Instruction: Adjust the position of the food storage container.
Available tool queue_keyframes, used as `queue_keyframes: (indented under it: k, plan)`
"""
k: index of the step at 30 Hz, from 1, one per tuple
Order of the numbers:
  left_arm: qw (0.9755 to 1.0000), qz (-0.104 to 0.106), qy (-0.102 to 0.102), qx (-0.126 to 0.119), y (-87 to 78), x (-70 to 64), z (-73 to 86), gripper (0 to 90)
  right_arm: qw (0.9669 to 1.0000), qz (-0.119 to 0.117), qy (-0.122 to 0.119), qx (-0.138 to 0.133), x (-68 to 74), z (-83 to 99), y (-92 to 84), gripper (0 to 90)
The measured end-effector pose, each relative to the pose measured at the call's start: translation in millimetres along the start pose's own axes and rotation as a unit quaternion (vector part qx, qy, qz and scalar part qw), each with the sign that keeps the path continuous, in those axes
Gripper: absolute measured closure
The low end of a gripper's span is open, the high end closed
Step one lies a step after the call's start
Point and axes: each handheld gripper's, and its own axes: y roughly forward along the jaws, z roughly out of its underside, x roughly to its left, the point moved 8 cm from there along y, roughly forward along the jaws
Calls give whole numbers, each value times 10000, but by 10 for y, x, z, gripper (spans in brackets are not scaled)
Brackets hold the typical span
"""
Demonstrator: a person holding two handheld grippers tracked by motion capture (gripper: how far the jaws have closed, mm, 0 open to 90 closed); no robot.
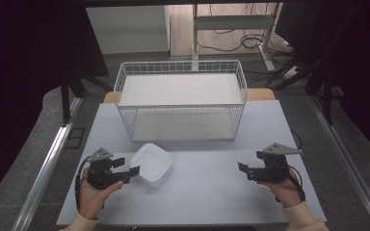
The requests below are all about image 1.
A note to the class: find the black metal stand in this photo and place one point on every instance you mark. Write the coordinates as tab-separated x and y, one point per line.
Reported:
326	96
66	102

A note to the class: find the white square plastic container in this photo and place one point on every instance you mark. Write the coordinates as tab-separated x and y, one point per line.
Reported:
151	164

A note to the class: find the person's right hand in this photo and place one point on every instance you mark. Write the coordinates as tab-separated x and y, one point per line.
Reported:
285	192

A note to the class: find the dark curtain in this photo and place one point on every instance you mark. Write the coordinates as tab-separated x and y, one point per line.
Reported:
356	64
22	64

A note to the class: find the metal floor rail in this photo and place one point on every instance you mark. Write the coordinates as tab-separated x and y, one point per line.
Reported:
49	157
350	154

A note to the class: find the person's left hand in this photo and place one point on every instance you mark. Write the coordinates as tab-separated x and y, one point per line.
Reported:
91	199

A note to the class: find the white power strip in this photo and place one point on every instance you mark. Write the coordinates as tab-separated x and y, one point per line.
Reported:
290	72

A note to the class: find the white desk frame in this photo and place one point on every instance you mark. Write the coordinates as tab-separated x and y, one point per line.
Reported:
231	22

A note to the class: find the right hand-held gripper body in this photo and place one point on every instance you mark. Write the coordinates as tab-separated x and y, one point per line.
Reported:
273	170

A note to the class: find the white cabinet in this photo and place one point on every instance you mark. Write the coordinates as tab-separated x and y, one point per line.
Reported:
128	29

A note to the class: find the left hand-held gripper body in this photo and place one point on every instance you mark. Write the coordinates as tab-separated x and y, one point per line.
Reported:
100	173

